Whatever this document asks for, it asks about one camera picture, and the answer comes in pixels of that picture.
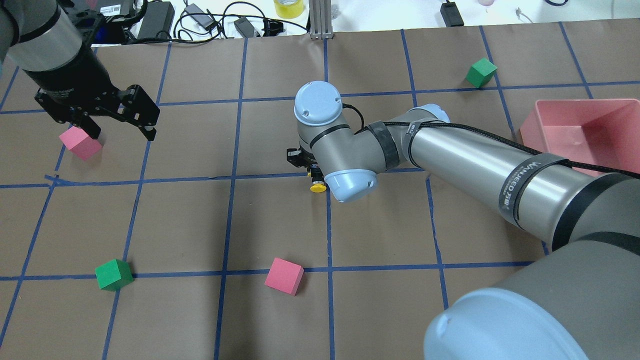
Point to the aluminium frame post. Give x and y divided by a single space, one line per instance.
320 19

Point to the green cube near front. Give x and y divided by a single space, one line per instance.
113 275

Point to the pink cube near left gripper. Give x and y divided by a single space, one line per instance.
80 143

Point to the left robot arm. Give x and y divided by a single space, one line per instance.
50 40

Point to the yellow push button switch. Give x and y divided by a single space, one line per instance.
318 184

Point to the green cube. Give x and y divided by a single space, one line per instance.
481 72
113 275

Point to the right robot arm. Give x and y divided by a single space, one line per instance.
580 302

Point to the pink plastic bin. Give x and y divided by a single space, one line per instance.
603 132

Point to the yellow tape roll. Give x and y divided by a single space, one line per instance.
289 9

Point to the pink cube centre front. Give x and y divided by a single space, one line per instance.
284 276

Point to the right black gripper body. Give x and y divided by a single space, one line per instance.
298 157

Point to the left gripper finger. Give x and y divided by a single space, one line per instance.
88 125
140 110

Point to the green cube far right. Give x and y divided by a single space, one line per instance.
481 72

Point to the small black power adapter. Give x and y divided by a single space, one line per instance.
245 28

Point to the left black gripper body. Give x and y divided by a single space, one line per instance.
69 79

